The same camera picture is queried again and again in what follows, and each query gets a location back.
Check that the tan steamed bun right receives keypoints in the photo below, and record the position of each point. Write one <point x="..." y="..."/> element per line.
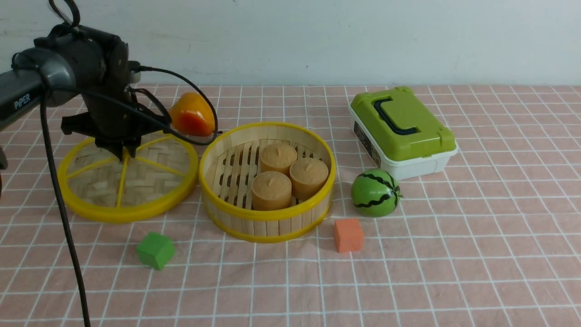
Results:
<point x="307" y="175"/>

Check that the pink checkered tablecloth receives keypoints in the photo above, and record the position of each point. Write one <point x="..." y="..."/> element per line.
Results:
<point x="492" y="241"/>

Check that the yellow bamboo steamer lid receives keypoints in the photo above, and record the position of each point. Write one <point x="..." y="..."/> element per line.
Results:
<point x="100" y="187"/>

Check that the tan steamed bun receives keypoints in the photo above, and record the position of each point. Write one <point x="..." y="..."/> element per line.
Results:
<point x="271" y="190"/>
<point x="307" y="175"/>
<point x="277" y="157"/>

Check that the tan steamed bun front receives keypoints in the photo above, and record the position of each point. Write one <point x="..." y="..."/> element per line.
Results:
<point x="271" y="190"/>

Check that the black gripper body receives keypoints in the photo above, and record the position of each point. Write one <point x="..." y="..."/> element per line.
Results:
<point x="116" y="123"/>

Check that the orange toy mango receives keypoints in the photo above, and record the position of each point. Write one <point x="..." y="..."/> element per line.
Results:
<point x="192" y="116"/>

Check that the green toy watermelon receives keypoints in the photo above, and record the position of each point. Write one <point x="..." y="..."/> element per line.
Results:
<point x="375" y="193"/>

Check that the yellow bamboo steamer basket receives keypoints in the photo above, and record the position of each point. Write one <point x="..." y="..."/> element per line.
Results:
<point x="228" y="167"/>

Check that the tan steamed bun back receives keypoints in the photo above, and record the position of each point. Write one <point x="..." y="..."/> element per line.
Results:
<point x="277" y="157"/>

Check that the green foam cube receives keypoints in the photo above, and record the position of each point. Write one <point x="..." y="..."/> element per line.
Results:
<point x="155" y="250"/>

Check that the orange foam cube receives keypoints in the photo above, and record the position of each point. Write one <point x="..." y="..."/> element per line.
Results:
<point x="348" y="235"/>

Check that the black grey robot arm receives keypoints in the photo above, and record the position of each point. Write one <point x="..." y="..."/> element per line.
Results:
<point x="87" y="62"/>

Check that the green white storage box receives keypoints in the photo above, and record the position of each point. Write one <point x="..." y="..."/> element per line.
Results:
<point x="400" y="134"/>

